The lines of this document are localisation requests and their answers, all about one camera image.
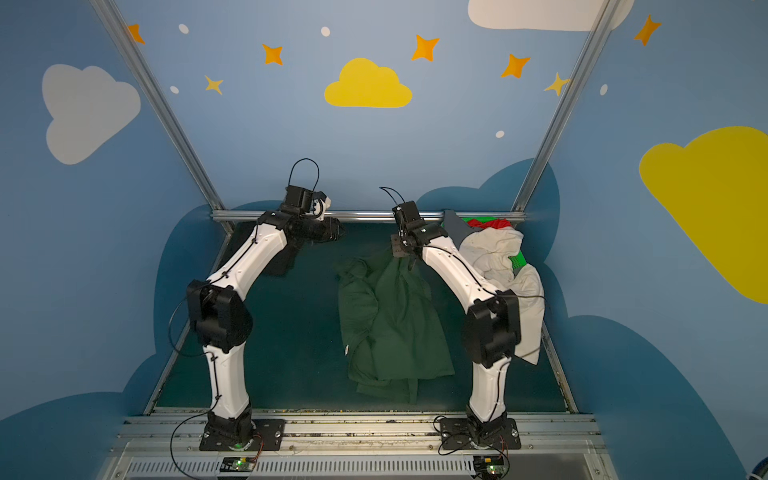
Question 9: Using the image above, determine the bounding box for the dark green t-shirt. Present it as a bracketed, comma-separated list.
[334, 249, 455, 404]

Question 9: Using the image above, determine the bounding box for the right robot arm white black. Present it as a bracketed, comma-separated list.
[398, 221, 522, 445]

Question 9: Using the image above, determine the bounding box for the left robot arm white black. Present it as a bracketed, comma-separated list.
[186, 210, 343, 451]

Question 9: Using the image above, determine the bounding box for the folded black t-shirt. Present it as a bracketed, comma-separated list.
[217, 222, 305, 277]

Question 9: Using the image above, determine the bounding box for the grey t-shirt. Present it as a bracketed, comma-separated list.
[442, 210, 481, 249]

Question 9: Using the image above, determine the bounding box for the white t-shirt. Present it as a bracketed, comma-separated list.
[459, 227, 545, 365]

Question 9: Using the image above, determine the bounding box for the red t-shirt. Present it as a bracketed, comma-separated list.
[466, 217, 513, 229]

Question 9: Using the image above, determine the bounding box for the bright green basket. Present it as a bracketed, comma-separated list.
[461, 215, 528, 271]

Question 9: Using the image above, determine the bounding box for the right controller board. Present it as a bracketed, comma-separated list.
[473, 456, 508, 479]

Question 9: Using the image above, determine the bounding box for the controller board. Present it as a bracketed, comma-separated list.
[219, 457, 257, 474]
[473, 456, 508, 479]

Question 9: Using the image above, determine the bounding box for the left controller board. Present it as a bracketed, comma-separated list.
[219, 457, 257, 474]

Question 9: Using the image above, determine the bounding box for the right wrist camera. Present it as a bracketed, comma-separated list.
[392, 201, 426, 232]

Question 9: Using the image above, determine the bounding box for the aluminium frame back rail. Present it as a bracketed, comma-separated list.
[211, 210, 526, 223]

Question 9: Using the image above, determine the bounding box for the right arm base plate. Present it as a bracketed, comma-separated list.
[434, 417, 521, 451]

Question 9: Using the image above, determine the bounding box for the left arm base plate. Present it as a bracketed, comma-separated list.
[199, 417, 285, 452]

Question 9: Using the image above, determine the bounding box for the aluminium front rail base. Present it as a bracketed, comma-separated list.
[97, 409, 618, 479]

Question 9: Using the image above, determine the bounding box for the aluminium frame right post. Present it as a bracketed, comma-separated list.
[511, 0, 622, 215]

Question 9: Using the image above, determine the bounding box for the aluminium frame post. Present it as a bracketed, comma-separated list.
[511, 0, 622, 215]
[90, 0, 226, 213]

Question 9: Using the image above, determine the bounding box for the aluminium frame left post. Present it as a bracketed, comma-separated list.
[90, 0, 226, 213]

